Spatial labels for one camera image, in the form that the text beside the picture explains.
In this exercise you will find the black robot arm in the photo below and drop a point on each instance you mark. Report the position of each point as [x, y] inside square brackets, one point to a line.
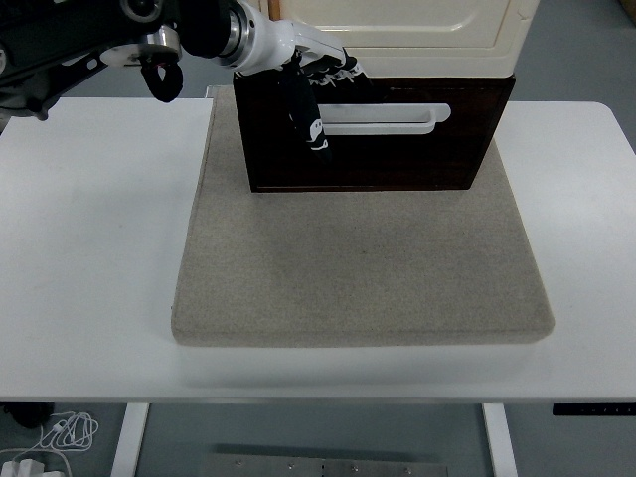
[49, 40]

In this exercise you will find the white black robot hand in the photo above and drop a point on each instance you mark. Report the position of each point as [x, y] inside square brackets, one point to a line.
[278, 45]

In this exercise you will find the grey fabric mat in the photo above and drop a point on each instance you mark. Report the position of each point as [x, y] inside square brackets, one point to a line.
[358, 268]

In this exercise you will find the white table leg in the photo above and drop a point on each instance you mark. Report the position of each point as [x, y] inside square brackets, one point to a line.
[128, 442]
[501, 442]

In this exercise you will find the dark wooden drawer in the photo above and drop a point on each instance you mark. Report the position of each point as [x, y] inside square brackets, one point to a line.
[397, 164]

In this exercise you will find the white power adapter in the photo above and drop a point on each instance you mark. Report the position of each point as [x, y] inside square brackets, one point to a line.
[22, 469]

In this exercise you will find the black base part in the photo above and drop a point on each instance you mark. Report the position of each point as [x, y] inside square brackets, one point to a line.
[25, 415]

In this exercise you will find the dark wooden drawer housing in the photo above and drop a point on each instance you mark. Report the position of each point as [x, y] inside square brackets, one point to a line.
[447, 82]

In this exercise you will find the cream plastic cabinet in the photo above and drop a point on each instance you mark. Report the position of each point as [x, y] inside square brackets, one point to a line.
[422, 62]

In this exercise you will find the black table control panel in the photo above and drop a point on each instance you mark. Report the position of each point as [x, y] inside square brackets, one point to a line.
[596, 410]

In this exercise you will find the brown cardboard box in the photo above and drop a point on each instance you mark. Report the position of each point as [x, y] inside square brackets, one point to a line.
[628, 4]

